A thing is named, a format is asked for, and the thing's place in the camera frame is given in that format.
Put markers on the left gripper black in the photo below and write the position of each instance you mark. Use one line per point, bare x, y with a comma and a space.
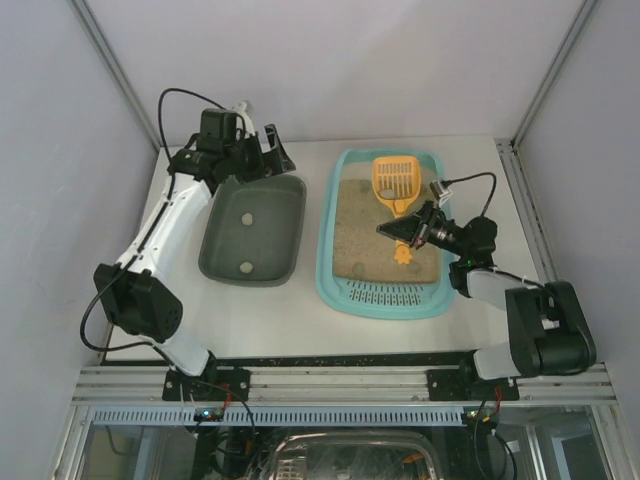
256, 158

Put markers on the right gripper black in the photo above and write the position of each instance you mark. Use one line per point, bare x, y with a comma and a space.
423, 230

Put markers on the orange litter scoop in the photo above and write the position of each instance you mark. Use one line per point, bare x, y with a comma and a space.
401, 173

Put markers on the grey plastic bin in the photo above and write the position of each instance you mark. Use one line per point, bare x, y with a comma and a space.
271, 243

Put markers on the teal litter box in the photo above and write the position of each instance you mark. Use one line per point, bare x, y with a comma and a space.
356, 272

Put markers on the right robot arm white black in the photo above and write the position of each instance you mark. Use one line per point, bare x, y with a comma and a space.
547, 331

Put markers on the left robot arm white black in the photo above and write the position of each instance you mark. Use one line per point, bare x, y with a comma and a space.
133, 291

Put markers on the metal basket below table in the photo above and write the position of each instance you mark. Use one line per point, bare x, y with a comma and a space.
354, 454

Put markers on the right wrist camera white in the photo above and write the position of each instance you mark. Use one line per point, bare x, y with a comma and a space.
441, 191

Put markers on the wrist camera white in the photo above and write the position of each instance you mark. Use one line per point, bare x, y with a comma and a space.
441, 191
245, 123

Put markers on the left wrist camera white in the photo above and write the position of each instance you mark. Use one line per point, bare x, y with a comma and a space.
245, 123

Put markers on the aluminium right side rail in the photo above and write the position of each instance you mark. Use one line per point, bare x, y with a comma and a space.
528, 210

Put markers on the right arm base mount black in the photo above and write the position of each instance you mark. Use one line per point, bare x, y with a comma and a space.
463, 384

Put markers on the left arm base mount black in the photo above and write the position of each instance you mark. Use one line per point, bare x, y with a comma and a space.
213, 385

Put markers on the aluminium rail frame front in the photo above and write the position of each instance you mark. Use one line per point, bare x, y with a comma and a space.
340, 385

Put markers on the blue slotted cable duct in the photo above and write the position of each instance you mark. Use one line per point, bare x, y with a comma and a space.
350, 416

